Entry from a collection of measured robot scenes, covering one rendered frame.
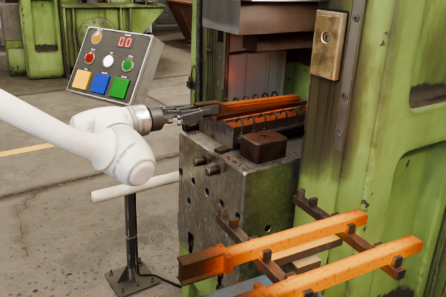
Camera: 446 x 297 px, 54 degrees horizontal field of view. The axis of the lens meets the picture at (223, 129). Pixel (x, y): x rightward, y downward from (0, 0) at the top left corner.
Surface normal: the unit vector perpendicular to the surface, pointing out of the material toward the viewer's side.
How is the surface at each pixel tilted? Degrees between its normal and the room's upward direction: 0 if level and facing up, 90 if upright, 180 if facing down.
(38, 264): 0
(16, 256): 0
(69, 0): 90
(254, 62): 90
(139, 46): 60
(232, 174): 90
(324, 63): 90
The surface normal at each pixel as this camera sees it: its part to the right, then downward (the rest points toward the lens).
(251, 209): 0.56, 0.31
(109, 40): -0.42, -0.23
